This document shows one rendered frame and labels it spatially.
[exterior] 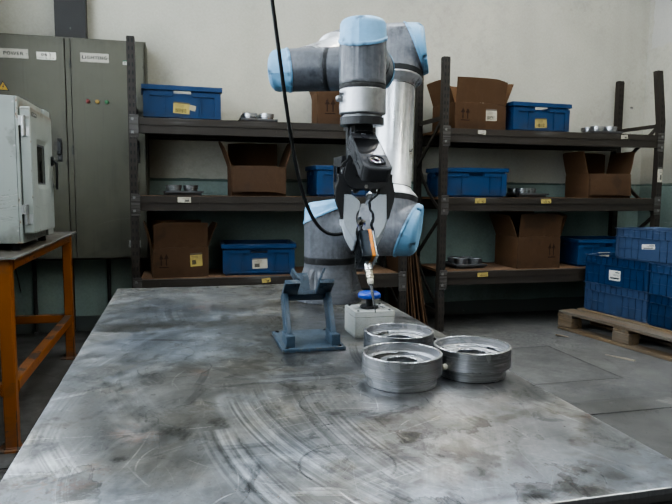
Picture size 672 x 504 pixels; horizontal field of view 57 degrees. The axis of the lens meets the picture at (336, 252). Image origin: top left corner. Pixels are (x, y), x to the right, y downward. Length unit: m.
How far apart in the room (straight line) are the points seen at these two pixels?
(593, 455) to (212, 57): 4.50
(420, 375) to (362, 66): 0.48
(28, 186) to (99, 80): 1.84
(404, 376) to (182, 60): 4.29
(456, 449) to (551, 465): 0.09
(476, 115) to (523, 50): 1.06
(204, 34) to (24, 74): 1.26
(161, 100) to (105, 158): 0.59
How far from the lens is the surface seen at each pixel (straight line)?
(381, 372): 0.79
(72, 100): 4.66
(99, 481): 0.60
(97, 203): 4.61
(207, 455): 0.63
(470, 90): 4.82
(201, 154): 4.83
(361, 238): 0.98
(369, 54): 1.00
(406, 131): 1.41
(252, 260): 4.38
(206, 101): 4.37
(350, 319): 1.09
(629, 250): 4.85
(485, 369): 0.84
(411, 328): 0.99
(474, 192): 4.84
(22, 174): 2.95
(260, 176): 4.31
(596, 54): 6.10
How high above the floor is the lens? 1.05
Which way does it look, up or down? 6 degrees down
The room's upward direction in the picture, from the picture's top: straight up
